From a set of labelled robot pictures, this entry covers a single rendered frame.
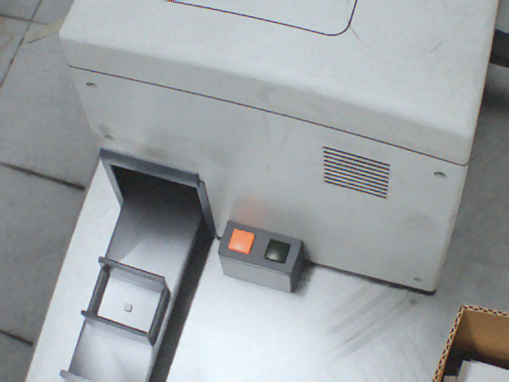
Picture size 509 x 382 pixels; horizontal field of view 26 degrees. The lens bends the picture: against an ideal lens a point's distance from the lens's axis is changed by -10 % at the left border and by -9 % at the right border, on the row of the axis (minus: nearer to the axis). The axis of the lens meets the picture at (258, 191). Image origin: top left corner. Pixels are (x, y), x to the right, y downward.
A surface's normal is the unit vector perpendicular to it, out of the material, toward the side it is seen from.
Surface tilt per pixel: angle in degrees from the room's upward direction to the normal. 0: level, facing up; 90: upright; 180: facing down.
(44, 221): 0
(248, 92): 90
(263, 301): 0
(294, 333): 0
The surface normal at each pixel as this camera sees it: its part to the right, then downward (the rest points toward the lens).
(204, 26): -0.06, -0.39
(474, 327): -0.25, 0.89
